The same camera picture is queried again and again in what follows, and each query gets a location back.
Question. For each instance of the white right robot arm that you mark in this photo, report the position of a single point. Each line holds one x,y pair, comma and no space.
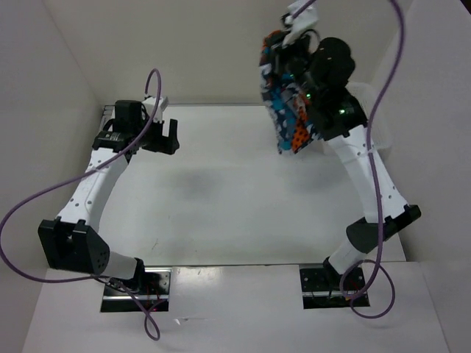
337,115

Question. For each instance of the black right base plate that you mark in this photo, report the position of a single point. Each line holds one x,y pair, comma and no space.
319,293

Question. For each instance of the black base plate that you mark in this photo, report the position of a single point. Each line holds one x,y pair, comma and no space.
153,295
319,293

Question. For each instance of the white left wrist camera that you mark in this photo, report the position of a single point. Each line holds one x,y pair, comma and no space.
155,108

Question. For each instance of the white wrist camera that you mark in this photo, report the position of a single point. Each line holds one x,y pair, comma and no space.
155,108
302,15

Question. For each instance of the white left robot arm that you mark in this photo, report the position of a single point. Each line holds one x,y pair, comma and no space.
71,241

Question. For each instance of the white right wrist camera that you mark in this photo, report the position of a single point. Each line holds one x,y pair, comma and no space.
302,15

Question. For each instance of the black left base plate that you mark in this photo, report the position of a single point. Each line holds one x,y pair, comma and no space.
153,295

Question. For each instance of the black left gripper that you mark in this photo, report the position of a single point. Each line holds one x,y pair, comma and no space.
165,144

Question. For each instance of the colourful patterned shorts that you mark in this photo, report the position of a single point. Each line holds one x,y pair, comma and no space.
285,102

